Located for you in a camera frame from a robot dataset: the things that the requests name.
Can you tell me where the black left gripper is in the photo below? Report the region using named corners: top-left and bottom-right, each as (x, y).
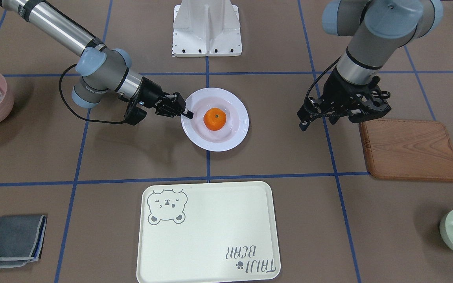
top-left (297, 70), bottom-right (392, 131)

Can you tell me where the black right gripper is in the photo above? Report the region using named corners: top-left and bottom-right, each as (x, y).
top-left (123, 77), bottom-right (194, 125)

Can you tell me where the orange fruit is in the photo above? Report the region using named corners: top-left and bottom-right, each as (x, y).
top-left (203, 107), bottom-right (227, 131)

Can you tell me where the white round plate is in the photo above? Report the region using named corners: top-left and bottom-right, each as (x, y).
top-left (181, 88), bottom-right (249, 152)

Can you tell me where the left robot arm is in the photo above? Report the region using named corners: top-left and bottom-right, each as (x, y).
top-left (297, 0), bottom-right (444, 131)

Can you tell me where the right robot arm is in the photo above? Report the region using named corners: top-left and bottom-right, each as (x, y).
top-left (0, 0), bottom-right (193, 125)

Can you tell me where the cream bear print tray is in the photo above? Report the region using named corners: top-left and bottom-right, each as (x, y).
top-left (136, 181), bottom-right (282, 283)

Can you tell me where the wooden cutting board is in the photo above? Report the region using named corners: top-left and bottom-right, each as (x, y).
top-left (359, 119), bottom-right (453, 182)

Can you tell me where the folded grey cloth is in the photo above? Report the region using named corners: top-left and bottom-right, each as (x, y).
top-left (0, 214), bottom-right (47, 269)

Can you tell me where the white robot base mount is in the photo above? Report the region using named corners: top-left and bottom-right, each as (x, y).
top-left (171, 0), bottom-right (243, 57)

